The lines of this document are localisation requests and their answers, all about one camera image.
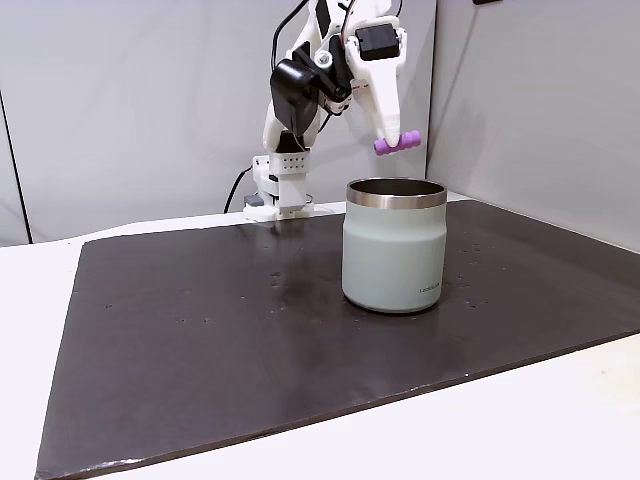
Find purple pen grip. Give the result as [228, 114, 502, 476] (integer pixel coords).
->
[373, 129, 423, 158]

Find black cable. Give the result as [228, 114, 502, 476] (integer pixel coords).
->
[222, 168, 254, 214]
[271, 0, 308, 69]

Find dark grey table mat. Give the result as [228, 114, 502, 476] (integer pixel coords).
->
[34, 198, 640, 480]

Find pale green metal cup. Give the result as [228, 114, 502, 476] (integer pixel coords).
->
[341, 178, 448, 316]

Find black oval camera box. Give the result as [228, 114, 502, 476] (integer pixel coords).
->
[269, 42, 352, 137]

